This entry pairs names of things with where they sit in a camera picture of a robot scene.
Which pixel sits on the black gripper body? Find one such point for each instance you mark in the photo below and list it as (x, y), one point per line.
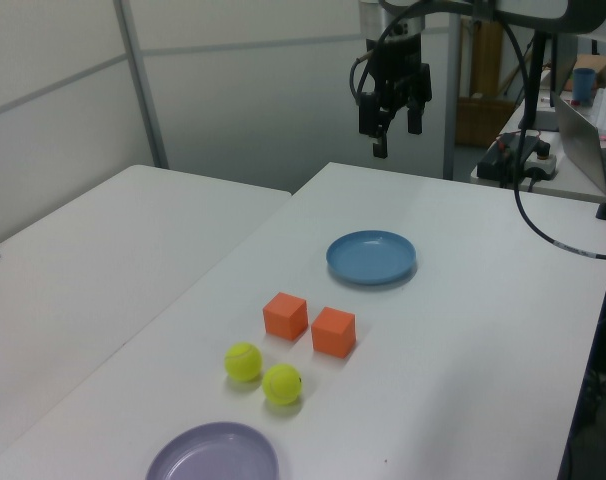
(395, 60)

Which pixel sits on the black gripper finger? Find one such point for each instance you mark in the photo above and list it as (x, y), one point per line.
(416, 117)
(369, 115)

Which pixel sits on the orange cube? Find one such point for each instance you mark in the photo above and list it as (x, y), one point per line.
(284, 316)
(333, 332)

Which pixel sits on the yellow tennis ball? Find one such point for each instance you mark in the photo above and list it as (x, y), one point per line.
(243, 361)
(282, 384)

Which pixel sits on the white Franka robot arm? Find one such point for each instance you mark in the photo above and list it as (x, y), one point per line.
(583, 15)

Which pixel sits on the brown wooden cabinet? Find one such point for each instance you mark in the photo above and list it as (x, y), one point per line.
(483, 115)

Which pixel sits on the black power box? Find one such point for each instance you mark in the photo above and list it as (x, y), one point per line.
(498, 162)

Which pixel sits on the black monitor stand pole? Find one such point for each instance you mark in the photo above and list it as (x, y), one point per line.
(535, 80)

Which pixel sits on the grey emergency stop button box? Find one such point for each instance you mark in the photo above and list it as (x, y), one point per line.
(542, 162)

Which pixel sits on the blue plate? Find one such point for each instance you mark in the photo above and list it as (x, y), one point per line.
(370, 257)

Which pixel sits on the white background desk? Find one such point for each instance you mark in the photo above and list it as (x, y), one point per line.
(568, 185)

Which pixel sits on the grey laptop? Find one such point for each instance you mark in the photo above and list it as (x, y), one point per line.
(580, 145)

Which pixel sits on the blue cup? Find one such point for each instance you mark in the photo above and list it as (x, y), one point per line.
(584, 85)

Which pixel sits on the cardboard box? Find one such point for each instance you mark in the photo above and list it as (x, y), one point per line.
(595, 62)

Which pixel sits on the white side table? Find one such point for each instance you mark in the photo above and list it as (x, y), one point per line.
(108, 250)

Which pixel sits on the purple plate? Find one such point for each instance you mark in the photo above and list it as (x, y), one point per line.
(213, 455)

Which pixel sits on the grey partition frame post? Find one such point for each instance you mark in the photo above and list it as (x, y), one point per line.
(450, 100)

